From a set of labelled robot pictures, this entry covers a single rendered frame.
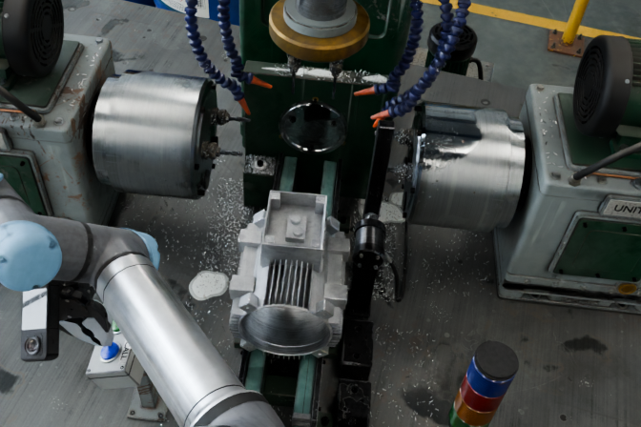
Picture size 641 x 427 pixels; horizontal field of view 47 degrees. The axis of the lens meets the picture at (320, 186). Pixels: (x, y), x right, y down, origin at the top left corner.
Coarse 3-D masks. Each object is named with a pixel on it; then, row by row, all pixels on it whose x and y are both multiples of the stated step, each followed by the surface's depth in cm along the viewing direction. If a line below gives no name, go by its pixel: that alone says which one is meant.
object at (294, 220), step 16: (272, 192) 126; (288, 192) 127; (272, 208) 127; (288, 208) 128; (304, 208) 128; (320, 208) 126; (272, 224) 125; (288, 224) 124; (304, 224) 124; (320, 224) 126; (272, 240) 119; (288, 240) 123; (304, 240) 123; (320, 240) 120; (272, 256) 121; (288, 256) 121; (304, 256) 120; (320, 256) 120
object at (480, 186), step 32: (416, 128) 145; (448, 128) 138; (480, 128) 138; (512, 128) 140; (416, 160) 139; (448, 160) 136; (480, 160) 136; (512, 160) 137; (416, 192) 138; (448, 192) 137; (480, 192) 137; (512, 192) 138; (448, 224) 144; (480, 224) 142
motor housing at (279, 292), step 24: (240, 264) 128; (312, 264) 122; (336, 264) 127; (264, 288) 120; (288, 288) 117; (312, 288) 121; (240, 312) 120; (264, 312) 132; (288, 312) 134; (312, 312) 118; (336, 312) 122; (240, 336) 125; (264, 336) 129; (288, 336) 130; (312, 336) 129; (336, 336) 123
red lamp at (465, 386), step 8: (464, 384) 104; (464, 392) 104; (472, 392) 102; (464, 400) 105; (472, 400) 103; (480, 400) 102; (488, 400) 101; (496, 400) 101; (472, 408) 104; (480, 408) 103; (488, 408) 103; (496, 408) 104
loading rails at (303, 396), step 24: (288, 168) 162; (336, 168) 163; (336, 192) 157; (336, 216) 152; (264, 360) 130; (312, 360) 130; (264, 384) 134; (288, 384) 135; (312, 384) 127; (312, 408) 123
